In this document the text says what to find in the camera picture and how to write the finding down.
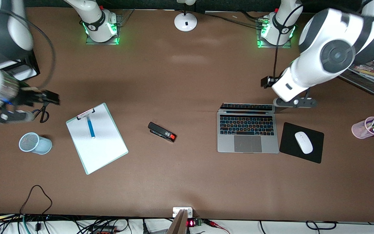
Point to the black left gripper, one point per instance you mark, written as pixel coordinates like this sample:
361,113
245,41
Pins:
267,81

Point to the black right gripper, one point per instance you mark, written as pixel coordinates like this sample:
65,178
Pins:
31,97

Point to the blue marker white cap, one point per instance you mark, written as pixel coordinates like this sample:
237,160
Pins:
91,127

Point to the silver laptop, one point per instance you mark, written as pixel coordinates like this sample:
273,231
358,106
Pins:
248,136

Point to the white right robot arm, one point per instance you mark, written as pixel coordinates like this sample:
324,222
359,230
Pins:
99,19

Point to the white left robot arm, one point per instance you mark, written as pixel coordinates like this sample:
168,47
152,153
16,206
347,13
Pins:
336,52

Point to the black scissors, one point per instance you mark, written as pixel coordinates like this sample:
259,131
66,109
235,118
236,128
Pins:
45,111

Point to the black stacked letter tray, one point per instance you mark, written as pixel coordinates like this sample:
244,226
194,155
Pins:
28,70

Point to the light blue mesh cup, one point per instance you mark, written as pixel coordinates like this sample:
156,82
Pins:
37,144

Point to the black mouse pad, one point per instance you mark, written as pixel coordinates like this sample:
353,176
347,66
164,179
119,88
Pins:
291,143

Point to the mint clipboard with white paper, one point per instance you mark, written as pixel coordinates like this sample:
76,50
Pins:
99,146

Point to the white computer mouse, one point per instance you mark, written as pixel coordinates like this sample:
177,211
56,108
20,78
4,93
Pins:
304,143

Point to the black mesh desk tray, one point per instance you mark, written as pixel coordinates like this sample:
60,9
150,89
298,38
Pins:
365,83

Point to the yellow pen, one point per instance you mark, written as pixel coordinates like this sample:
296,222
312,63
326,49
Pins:
367,72

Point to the white lamp base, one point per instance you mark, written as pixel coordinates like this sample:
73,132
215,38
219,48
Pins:
185,22

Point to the pink translucent pen cup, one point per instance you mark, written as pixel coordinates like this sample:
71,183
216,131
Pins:
359,130

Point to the black stapler red tip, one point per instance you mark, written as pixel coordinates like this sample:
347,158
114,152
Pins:
161,131

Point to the white power box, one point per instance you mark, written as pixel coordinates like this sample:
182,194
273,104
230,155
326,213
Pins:
178,211

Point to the circuit board red display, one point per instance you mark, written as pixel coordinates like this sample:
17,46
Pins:
194,223

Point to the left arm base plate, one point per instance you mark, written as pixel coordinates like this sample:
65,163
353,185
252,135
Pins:
273,46

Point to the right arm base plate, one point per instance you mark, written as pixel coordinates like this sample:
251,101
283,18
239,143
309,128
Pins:
119,22

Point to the wooden post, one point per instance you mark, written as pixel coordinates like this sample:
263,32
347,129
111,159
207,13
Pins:
178,224

